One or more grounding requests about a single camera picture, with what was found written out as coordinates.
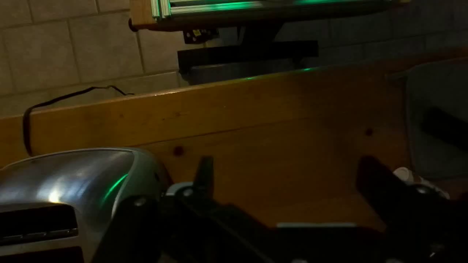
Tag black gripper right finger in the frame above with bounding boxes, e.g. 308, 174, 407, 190
356, 155, 417, 231

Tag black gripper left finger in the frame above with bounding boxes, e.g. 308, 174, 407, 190
192, 155, 217, 197

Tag silver two-slot toaster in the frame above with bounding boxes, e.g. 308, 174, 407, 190
0, 146, 170, 263

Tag black toaster power cable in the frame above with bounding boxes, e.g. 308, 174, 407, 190
22, 83, 135, 158

